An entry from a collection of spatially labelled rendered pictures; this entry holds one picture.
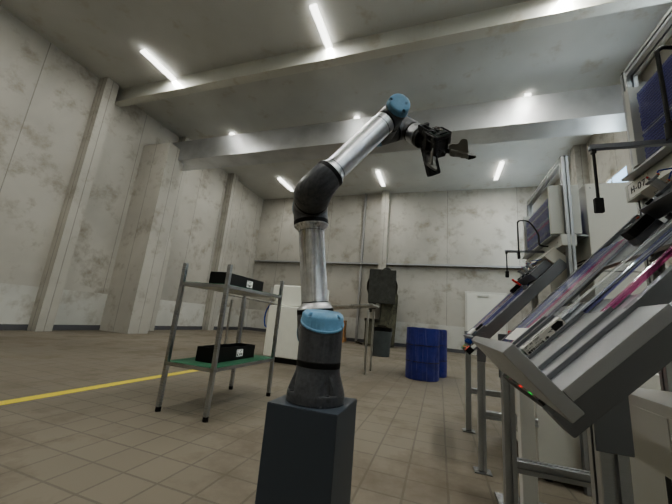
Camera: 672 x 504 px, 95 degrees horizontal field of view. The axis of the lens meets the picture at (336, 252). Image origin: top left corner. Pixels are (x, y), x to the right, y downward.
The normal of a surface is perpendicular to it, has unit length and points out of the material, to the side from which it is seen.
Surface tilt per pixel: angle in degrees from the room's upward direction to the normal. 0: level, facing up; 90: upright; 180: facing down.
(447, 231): 90
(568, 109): 90
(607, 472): 90
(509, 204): 90
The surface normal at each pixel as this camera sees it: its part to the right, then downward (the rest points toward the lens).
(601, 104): -0.31, -0.23
